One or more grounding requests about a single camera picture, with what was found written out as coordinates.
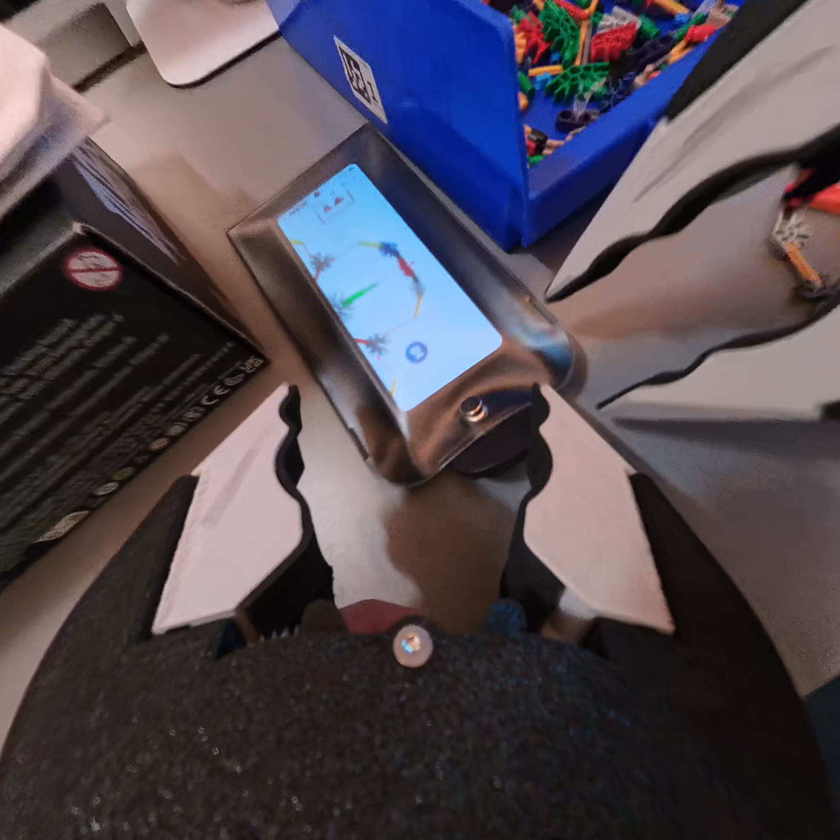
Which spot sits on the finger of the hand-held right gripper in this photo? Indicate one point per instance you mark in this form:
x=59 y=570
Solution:
x=689 y=144
x=754 y=380

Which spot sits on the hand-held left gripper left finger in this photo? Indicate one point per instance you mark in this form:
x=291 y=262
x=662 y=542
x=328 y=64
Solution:
x=229 y=525

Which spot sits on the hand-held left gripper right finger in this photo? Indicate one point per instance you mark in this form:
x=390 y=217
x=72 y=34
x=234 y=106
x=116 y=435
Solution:
x=590 y=525

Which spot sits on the colourful spoked wheel model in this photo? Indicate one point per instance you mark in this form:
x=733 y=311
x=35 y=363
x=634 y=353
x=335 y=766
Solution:
x=797 y=256

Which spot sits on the pile of colourful toy pieces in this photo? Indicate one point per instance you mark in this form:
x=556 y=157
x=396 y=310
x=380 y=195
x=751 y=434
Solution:
x=590 y=59

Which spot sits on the black box with white print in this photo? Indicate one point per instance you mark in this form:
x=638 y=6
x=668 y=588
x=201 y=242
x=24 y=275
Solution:
x=98 y=361

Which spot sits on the blue bin with toy pieces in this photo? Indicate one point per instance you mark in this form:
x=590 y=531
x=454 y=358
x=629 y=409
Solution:
x=446 y=85

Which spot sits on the white instruction sheet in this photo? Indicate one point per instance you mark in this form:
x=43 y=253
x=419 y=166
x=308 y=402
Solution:
x=33 y=111

